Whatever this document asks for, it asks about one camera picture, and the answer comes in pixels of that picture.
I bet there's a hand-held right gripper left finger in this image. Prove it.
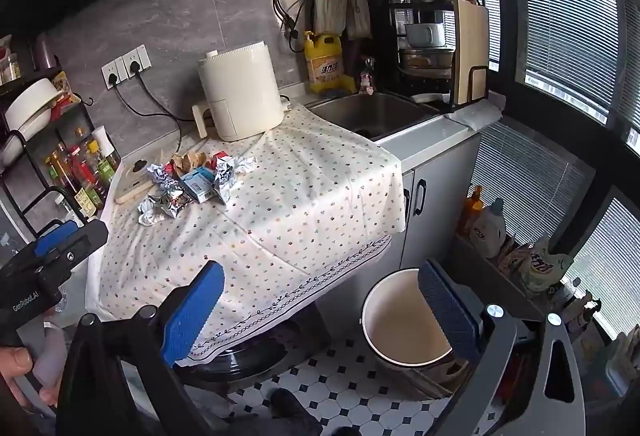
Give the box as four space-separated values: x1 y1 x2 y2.
55 260 226 436

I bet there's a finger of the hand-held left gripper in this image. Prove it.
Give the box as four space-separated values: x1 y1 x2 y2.
32 218 109 274

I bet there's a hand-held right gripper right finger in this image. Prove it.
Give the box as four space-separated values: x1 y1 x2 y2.
419 258 586 436

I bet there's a white round bucket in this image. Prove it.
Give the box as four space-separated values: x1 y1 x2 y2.
361 267 471 379

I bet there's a person's left hand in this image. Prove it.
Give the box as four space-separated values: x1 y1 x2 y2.
0 346 63 409

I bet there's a grey ledge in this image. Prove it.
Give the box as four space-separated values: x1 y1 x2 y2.
450 231 566 317

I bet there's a black washing machine door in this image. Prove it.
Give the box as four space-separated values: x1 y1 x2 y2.
180 316 321 397

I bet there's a black seasoning rack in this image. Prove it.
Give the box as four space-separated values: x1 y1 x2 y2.
0 66 121 237

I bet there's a pale printed bag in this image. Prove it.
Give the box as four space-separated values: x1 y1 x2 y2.
497 236 526 277

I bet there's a small wooden board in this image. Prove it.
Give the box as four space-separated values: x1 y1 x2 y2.
114 158 156 205

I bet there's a white laundry detergent bottle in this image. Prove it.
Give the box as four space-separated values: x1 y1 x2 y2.
467 197 508 259

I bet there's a printed detergent refill bag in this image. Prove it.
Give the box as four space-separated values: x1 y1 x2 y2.
517 236 573 294

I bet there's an orange bottle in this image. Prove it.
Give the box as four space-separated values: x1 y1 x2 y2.
461 185 485 237

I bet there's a blue and white carton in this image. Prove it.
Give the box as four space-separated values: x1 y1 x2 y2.
177 167 217 204

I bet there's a group of small toiletry bottles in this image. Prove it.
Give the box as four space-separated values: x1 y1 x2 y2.
552 276 608 337

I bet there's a white bowl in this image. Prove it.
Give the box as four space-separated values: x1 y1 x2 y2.
4 77 66 137

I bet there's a person's dark shoe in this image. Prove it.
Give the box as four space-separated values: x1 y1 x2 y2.
270 388 326 436

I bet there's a grey cabinet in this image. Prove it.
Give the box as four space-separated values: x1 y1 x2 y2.
375 118 483 277

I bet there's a white window blind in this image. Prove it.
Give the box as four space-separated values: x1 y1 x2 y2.
470 121 588 267
565 196 640 337
515 0 640 147

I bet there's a yellow snack package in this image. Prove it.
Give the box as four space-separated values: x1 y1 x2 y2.
50 71 76 99

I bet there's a floral white tablecloth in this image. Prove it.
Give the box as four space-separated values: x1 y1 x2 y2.
85 103 407 369

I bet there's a white dish cloth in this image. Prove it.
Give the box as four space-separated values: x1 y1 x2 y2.
445 105 503 129

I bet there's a steel sink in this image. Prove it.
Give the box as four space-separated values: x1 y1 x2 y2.
305 91 443 142

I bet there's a cream air fryer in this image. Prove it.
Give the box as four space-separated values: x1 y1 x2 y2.
191 43 292 143

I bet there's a small pink bottle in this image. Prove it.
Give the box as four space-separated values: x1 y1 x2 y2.
357 57 377 97

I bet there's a metal steamer pot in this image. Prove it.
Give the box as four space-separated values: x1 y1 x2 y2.
400 47 453 72

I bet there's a cream cutting board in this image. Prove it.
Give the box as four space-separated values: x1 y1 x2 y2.
452 0 491 104

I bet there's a yellow detergent bottle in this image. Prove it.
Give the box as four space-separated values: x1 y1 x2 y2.
304 30 353 93

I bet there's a white pot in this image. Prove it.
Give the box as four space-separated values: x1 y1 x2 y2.
404 22 446 48

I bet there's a black dish rack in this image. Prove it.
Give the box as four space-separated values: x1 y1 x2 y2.
385 0 493 109

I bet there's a black power cable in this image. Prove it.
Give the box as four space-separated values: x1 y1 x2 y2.
127 61 187 157
107 73 198 123

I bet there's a white wall socket strip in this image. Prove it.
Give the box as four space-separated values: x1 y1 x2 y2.
101 44 152 90

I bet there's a coiled black cable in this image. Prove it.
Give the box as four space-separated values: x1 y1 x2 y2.
272 0 316 54

